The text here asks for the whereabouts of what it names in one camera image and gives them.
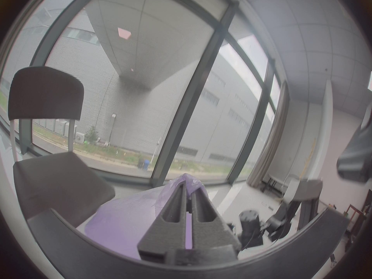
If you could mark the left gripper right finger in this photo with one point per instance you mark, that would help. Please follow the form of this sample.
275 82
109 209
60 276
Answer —
215 234

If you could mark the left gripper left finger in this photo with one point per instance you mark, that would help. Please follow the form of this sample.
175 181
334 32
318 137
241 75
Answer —
162 237

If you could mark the purple plastic bag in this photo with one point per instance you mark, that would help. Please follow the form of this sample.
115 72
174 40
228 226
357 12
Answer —
125 222

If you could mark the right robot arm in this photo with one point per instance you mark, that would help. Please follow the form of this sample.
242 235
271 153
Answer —
250 225

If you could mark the window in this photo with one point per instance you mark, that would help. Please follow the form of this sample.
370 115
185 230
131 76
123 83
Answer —
193 97

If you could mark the dark padded white chair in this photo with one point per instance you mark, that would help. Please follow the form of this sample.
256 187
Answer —
46 94

